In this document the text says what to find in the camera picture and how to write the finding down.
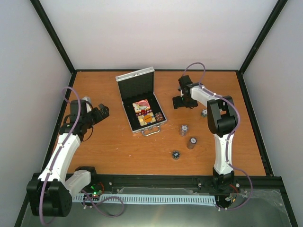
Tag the tall poker chip stack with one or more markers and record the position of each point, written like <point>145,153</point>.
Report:
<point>191,143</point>

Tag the black aluminium frame rail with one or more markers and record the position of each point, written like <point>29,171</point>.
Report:
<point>200,183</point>

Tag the right connector with wires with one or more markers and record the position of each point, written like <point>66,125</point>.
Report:
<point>234,194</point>

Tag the chip row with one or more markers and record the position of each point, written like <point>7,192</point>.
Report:
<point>159,117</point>

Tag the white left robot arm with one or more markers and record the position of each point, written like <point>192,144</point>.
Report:
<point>51,194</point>

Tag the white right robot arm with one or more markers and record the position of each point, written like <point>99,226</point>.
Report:
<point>222,121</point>

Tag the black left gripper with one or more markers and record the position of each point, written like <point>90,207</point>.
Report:
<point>105,114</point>

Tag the light blue cable duct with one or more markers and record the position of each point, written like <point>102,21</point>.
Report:
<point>133,199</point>

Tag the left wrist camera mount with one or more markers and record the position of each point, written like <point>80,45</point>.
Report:
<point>88,103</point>

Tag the left controller board with LED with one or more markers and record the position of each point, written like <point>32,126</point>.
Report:
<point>97,189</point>

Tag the pink card deck box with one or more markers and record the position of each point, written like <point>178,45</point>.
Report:
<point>142,105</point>

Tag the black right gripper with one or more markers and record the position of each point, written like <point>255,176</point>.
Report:
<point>176,103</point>

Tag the aluminium poker set case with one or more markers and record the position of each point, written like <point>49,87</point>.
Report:
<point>133,87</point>

